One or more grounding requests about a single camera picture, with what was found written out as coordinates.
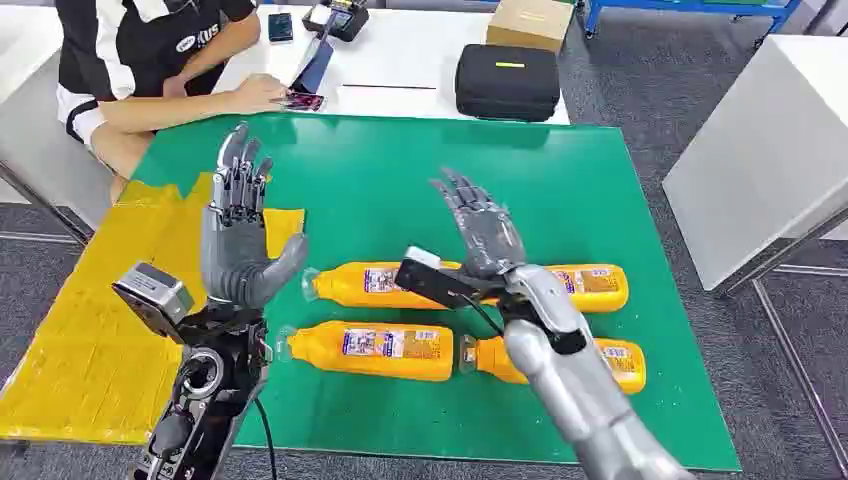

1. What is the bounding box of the white side table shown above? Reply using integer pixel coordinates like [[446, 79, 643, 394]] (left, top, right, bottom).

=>
[[662, 34, 848, 296]]

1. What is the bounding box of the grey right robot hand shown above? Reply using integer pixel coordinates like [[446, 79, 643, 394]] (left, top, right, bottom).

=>
[[430, 168, 528, 280]]

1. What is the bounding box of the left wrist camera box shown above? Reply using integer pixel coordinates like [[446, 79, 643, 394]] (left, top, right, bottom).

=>
[[111, 262, 195, 344]]

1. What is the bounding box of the brown cardboard box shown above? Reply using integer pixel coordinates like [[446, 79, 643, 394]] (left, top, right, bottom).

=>
[[485, 0, 576, 54]]

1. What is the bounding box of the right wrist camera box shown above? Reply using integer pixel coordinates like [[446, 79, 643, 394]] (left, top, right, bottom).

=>
[[394, 246, 505, 311]]

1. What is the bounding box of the black label printer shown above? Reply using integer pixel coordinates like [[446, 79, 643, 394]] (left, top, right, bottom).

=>
[[301, 0, 371, 43]]

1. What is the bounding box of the white table with metal leg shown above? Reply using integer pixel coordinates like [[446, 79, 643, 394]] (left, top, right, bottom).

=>
[[0, 5, 115, 246]]

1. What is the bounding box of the yellow taped sheet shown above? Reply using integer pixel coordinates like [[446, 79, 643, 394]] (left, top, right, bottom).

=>
[[0, 172, 307, 446]]

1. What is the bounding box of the person's right hand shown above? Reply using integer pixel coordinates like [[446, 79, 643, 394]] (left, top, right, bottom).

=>
[[228, 72, 291, 114]]

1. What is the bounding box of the green table mat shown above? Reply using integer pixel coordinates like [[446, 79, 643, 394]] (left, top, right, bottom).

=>
[[130, 112, 741, 473]]

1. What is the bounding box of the blue metal frame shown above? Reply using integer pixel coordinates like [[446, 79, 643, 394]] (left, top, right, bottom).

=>
[[582, 0, 803, 38]]

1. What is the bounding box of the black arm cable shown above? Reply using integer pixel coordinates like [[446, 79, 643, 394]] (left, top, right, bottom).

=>
[[253, 397, 280, 480]]

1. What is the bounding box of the orange drink bottle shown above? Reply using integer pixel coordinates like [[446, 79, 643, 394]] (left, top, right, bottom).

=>
[[276, 320, 456, 384], [539, 263, 630, 315], [458, 334, 648, 396], [301, 261, 465, 311]]

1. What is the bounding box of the dark smartphone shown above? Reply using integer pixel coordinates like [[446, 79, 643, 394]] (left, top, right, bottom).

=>
[[267, 12, 295, 44]]

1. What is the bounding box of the red patterned phone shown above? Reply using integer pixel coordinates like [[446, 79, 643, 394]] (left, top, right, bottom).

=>
[[278, 91, 327, 113]]

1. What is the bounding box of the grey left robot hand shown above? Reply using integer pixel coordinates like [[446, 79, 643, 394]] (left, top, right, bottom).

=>
[[199, 121, 311, 311]]

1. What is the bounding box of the blue propped tablet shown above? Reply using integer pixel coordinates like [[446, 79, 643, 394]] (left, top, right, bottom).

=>
[[289, 36, 336, 95]]

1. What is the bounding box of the black zip carrying case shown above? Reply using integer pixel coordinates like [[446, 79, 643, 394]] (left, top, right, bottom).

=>
[[454, 43, 563, 124]]

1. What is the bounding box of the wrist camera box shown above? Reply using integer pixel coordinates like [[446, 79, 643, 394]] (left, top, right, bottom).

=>
[[394, 246, 505, 311], [111, 262, 195, 344]]

